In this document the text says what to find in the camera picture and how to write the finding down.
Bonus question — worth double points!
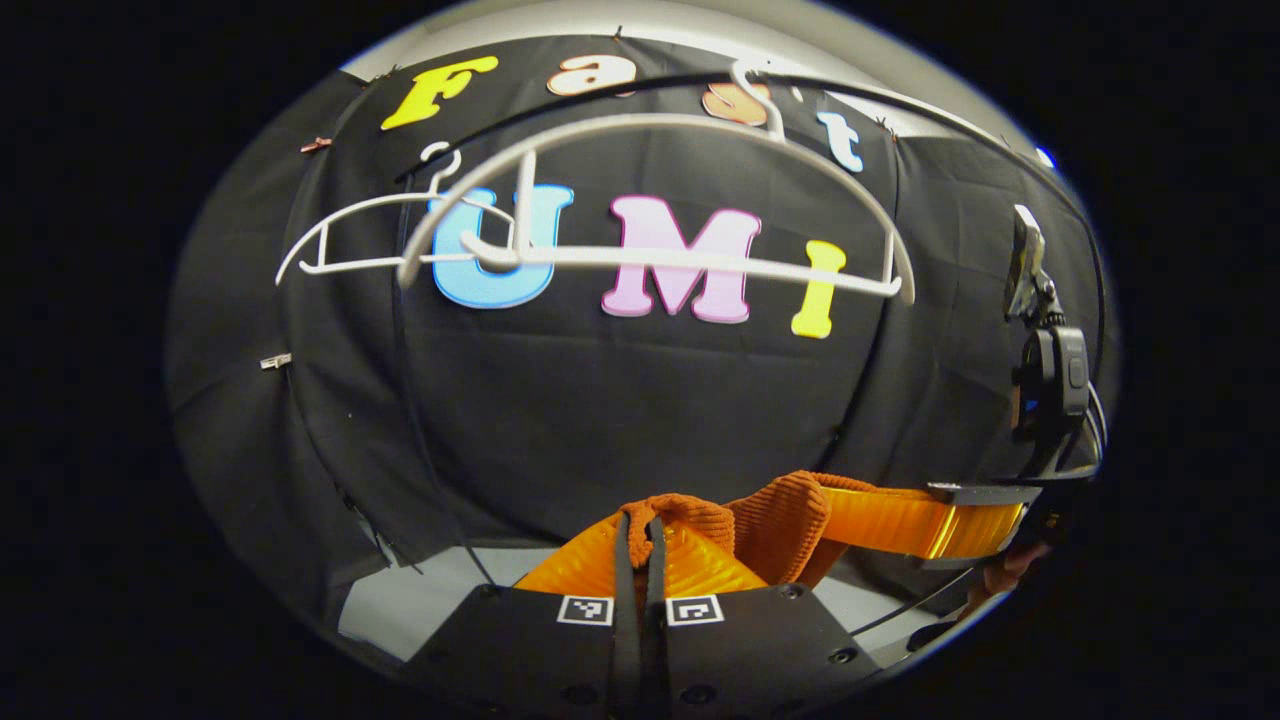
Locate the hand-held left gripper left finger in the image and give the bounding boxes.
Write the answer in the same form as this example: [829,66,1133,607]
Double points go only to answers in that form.
[410,510,643,716]

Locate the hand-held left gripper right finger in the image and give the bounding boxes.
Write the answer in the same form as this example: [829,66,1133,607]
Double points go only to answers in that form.
[640,515,883,716]

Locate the orange corduroy jacket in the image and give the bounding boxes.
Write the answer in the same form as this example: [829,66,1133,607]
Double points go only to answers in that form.
[620,470,881,589]

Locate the white clothes hanger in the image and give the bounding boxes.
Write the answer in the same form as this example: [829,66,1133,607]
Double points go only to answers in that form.
[398,58,916,306]
[275,142,521,286]

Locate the black clothes rack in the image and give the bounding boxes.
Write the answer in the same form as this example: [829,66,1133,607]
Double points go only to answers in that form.
[395,70,1109,401]

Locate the black backdrop cloth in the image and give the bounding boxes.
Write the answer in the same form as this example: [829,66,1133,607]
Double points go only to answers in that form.
[165,35,1121,651]

